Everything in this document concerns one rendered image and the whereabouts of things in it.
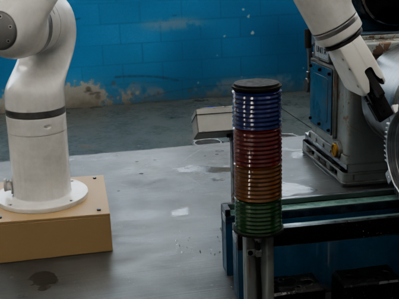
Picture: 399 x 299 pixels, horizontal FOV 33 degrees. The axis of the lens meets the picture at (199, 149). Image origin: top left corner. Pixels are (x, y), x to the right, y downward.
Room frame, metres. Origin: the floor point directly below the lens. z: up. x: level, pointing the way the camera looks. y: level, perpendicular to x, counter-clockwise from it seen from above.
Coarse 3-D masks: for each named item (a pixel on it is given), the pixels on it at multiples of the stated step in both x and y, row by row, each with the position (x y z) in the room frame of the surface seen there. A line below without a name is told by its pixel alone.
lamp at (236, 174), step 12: (240, 168) 0.77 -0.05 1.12; (252, 168) 0.76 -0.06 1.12; (264, 168) 0.76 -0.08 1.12; (276, 168) 0.77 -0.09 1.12; (240, 180) 0.77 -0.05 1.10; (252, 180) 0.76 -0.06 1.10; (264, 180) 0.76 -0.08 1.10; (276, 180) 0.77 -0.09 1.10; (240, 192) 0.77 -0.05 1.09; (252, 192) 0.76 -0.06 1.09; (264, 192) 0.76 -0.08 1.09; (276, 192) 0.77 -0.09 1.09
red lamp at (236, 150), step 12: (240, 132) 0.77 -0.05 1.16; (252, 132) 0.76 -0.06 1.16; (264, 132) 0.76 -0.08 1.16; (276, 132) 0.77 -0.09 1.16; (240, 144) 0.77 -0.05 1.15; (252, 144) 0.76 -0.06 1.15; (264, 144) 0.76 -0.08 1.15; (276, 144) 0.77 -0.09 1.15; (240, 156) 0.77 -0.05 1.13; (252, 156) 0.76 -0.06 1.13; (264, 156) 0.76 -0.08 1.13; (276, 156) 0.76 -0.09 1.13
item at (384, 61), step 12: (396, 48) 1.51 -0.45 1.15; (384, 60) 1.49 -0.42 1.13; (396, 60) 1.45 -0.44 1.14; (384, 72) 1.45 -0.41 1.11; (396, 72) 1.40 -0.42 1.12; (384, 84) 1.42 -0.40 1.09; (396, 84) 1.37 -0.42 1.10; (396, 96) 1.36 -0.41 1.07; (372, 120) 1.47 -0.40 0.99; (384, 120) 1.40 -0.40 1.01; (384, 132) 1.43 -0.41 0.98
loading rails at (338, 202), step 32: (352, 192) 1.19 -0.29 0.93; (384, 192) 1.19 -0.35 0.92; (224, 224) 1.12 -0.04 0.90; (288, 224) 1.07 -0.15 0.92; (320, 224) 1.04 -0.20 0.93; (352, 224) 1.04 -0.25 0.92; (384, 224) 1.05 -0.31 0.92; (224, 256) 1.13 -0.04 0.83; (288, 256) 1.03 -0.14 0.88; (320, 256) 1.04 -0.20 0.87; (352, 256) 1.04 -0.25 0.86; (384, 256) 1.05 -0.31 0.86
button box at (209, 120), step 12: (204, 108) 1.29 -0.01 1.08; (216, 108) 1.29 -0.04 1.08; (228, 108) 1.29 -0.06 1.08; (192, 120) 1.32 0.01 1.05; (204, 120) 1.28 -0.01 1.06; (216, 120) 1.28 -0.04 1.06; (228, 120) 1.28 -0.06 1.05; (204, 132) 1.27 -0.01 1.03; (216, 132) 1.27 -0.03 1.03; (228, 132) 1.29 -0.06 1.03
